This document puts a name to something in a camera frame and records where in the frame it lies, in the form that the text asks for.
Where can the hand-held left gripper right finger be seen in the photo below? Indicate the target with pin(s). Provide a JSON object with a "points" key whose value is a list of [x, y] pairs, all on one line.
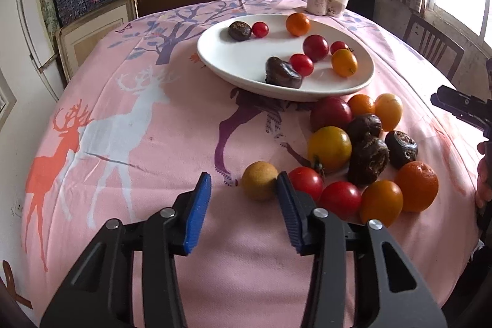
{"points": [[288, 209]]}

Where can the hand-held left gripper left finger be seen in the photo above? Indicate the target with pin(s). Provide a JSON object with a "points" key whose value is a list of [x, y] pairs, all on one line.
{"points": [[198, 209]]}

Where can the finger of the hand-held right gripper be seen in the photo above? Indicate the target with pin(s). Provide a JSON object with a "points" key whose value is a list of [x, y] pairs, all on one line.
{"points": [[461, 106]]}

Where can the yellow-brown round fruit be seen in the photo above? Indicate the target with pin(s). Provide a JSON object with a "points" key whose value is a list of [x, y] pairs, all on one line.
{"points": [[260, 181]]}

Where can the white oval plate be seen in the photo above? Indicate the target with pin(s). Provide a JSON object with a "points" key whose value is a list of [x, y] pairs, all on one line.
{"points": [[238, 59]]}

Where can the person's right hand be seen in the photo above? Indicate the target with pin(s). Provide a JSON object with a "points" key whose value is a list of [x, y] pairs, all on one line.
{"points": [[485, 178]]}

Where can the dark wooden chair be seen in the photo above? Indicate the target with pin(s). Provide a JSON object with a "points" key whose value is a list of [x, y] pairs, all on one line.
{"points": [[434, 41]]}

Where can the yellow-orange tomato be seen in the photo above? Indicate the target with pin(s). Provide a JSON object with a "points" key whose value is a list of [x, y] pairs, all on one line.
{"points": [[389, 111], [344, 63]]}

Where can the large yellow tomato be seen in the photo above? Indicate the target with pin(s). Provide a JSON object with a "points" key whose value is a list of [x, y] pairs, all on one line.
{"points": [[329, 148]]}

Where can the dark brown water chestnut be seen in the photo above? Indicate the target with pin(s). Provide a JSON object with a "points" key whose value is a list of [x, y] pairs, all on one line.
{"points": [[364, 126], [240, 31], [282, 73], [401, 148], [368, 161]]}

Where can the pink deer printed tablecloth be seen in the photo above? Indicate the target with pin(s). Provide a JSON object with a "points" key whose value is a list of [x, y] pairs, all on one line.
{"points": [[153, 143]]}

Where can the large orange mandarin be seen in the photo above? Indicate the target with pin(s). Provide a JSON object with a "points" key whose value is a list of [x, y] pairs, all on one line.
{"points": [[417, 186]]}

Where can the orange tomato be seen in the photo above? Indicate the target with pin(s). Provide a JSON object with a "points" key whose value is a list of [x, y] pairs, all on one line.
{"points": [[381, 203]]}

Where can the small orange mandarin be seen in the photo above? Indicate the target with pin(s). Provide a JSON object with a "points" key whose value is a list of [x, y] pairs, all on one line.
{"points": [[361, 104], [298, 24]]}

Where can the dark red tomato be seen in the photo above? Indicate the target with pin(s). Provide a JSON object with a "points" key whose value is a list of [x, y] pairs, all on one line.
{"points": [[330, 113]]}

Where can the small red cherry tomato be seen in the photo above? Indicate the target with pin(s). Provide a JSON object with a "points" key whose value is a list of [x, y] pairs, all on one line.
{"points": [[260, 29], [338, 46]]}

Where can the white paper cup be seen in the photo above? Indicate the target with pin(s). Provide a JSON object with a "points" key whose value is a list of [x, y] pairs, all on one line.
{"points": [[339, 3]]}

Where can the white drink can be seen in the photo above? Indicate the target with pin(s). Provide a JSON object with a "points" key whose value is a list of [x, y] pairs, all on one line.
{"points": [[317, 0]]}

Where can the beige wooden cabinet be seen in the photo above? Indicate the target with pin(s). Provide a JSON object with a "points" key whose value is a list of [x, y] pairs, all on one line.
{"points": [[94, 34]]}

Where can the white wall socket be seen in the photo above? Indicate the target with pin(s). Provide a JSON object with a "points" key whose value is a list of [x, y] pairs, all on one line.
{"points": [[17, 211]]}

